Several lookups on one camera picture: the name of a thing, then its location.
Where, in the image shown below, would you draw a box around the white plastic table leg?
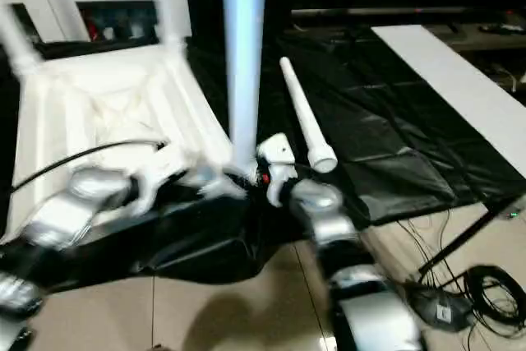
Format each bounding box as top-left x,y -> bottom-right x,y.
278,57 -> 339,174
220,0 -> 269,175
0,2 -> 42,81
152,0 -> 186,49

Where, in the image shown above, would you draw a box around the white plastic table top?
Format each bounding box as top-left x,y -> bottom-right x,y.
4,40 -> 251,241

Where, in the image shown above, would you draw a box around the black mat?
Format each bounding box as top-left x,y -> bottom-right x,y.
0,26 -> 526,286

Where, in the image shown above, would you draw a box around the black stand leg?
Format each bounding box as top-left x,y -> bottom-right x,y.
415,199 -> 526,278

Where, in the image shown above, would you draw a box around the white flat board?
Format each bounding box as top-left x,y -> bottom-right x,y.
370,25 -> 526,179

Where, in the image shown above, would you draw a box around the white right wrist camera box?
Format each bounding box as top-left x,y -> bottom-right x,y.
256,133 -> 298,206

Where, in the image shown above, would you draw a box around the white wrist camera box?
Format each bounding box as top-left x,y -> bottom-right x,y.
256,133 -> 298,206
123,150 -> 186,216

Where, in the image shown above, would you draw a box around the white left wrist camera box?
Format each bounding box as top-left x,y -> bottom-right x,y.
123,150 -> 186,216

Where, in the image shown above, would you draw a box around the black metal rail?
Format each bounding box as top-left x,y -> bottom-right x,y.
292,7 -> 526,20

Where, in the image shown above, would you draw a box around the thin black floor cables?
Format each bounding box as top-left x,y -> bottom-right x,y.
399,203 -> 526,339

